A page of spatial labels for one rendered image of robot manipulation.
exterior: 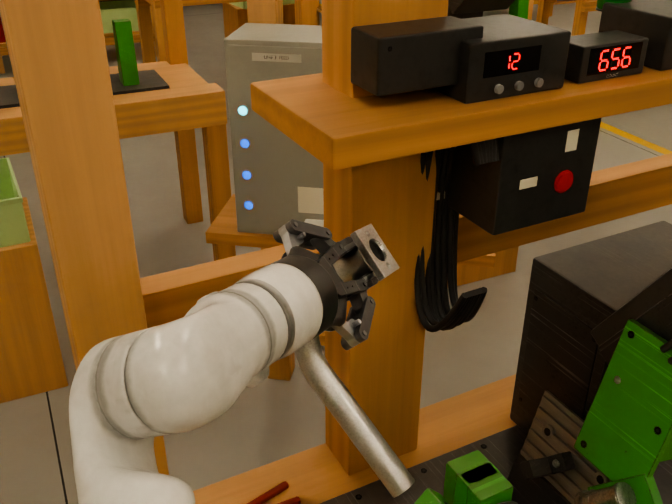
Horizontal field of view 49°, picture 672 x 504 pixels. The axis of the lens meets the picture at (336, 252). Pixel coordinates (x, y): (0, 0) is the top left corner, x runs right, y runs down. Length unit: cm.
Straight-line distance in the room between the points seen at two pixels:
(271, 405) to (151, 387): 236
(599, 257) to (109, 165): 78
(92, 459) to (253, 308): 15
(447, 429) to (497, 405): 12
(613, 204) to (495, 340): 176
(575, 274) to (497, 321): 213
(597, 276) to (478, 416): 40
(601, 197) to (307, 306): 96
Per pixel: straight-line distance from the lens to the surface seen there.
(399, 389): 125
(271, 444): 266
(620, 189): 151
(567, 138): 106
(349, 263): 75
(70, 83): 84
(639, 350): 105
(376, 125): 86
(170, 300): 108
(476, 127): 93
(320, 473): 132
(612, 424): 109
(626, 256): 128
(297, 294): 59
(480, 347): 315
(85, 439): 50
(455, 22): 97
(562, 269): 121
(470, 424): 143
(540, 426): 120
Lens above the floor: 182
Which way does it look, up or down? 29 degrees down
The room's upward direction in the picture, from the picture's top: straight up
